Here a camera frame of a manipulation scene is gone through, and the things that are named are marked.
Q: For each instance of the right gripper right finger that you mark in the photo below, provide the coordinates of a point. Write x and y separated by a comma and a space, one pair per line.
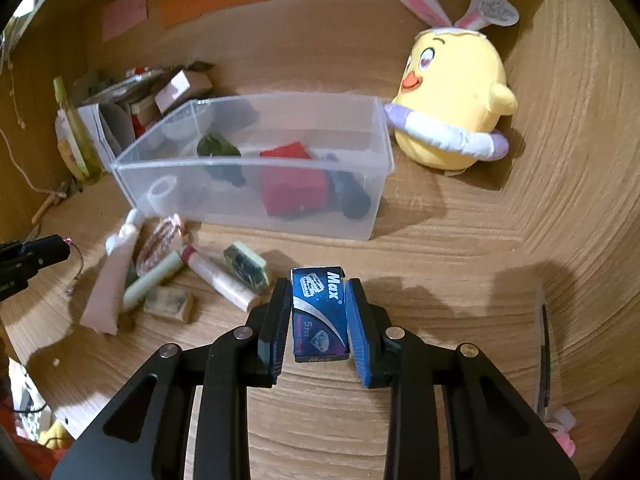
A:
492, 432

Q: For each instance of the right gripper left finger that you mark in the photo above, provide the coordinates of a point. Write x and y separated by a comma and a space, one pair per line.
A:
143, 432

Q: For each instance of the worn wooden stamp block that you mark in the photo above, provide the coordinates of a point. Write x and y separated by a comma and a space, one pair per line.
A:
170, 303

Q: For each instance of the pale green stick tube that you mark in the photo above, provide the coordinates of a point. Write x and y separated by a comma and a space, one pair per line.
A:
164, 270

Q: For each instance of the white tape roll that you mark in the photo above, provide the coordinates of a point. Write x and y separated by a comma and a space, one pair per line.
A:
162, 195

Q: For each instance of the white red-capped lip tube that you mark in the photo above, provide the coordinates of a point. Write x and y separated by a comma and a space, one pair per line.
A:
230, 288

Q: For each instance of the small green square box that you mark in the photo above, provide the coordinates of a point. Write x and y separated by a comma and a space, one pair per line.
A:
248, 266

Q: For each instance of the blue Max razor box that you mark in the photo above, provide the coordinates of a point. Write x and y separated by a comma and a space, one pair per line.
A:
319, 322

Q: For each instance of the dark green glass bottle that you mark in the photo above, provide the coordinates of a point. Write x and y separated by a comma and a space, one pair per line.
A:
213, 146

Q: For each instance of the purple black cosmetic bottle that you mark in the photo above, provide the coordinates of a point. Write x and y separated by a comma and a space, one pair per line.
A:
347, 195

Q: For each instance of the red packet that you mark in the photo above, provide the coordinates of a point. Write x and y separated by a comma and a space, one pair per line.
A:
291, 191

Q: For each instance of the yellow green spray bottle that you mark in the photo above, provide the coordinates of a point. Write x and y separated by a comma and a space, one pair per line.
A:
88, 160

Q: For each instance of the stack of books papers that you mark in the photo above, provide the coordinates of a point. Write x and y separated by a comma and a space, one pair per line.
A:
135, 93

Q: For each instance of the small white cardboard box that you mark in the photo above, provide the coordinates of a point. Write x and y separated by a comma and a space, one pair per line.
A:
182, 87

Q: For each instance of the pink sticky note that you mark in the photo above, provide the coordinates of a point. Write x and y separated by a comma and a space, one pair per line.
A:
122, 15

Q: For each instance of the clear plastic storage bin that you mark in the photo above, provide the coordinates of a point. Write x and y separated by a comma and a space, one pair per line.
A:
310, 130

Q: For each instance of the yellow chick plush toy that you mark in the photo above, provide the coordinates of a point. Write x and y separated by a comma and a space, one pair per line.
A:
453, 89

